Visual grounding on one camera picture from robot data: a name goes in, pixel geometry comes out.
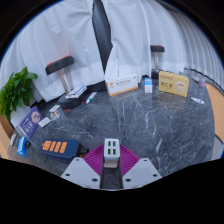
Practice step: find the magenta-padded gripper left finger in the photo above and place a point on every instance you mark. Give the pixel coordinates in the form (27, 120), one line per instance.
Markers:
(79, 170)

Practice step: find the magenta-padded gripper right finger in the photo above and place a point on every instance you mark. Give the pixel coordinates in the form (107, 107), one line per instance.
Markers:
(143, 170)

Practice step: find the white charger with green ports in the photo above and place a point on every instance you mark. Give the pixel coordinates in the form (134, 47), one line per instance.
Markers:
(111, 151)

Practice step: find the navy power strip orange sockets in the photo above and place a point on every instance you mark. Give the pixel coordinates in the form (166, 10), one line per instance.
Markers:
(60, 148)

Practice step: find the small black round object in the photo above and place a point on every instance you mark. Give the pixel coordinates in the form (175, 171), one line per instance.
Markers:
(26, 145)

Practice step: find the white card packet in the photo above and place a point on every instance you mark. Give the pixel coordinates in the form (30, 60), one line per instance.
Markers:
(44, 122)
(54, 108)

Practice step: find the blister pack of pills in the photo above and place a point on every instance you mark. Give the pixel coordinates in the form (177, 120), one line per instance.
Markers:
(55, 115)

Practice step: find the blue and white small box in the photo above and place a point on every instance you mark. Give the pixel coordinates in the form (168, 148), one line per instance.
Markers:
(22, 146)

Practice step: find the purple cardboard box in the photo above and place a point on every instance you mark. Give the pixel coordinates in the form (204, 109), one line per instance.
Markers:
(30, 122)

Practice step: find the flat white blue box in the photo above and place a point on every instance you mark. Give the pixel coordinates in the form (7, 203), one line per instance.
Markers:
(76, 91)

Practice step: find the small white blue carton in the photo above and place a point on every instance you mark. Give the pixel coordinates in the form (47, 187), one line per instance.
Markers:
(148, 85)

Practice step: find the white and orange box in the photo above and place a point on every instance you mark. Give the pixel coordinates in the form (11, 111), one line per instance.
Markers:
(121, 85)

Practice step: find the small white sachet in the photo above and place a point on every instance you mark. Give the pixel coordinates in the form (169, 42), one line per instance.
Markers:
(197, 100)

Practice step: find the yellow box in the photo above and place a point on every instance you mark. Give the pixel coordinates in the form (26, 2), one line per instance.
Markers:
(173, 83)

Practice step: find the black round stool red trim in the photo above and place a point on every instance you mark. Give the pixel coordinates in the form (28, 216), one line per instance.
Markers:
(61, 78)
(156, 60)

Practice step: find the green leafy potted plant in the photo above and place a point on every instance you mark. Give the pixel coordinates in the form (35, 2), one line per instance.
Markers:
(16, 90)

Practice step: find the small purple bottle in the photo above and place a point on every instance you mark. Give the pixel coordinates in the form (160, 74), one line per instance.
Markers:
(201, 83)

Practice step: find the white curtain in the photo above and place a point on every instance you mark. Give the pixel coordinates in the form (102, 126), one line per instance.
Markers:
(140, 33)
(56, 43)

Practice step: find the white vertical blinds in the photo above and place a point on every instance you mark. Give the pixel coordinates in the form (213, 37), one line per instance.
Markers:
(203, 50)

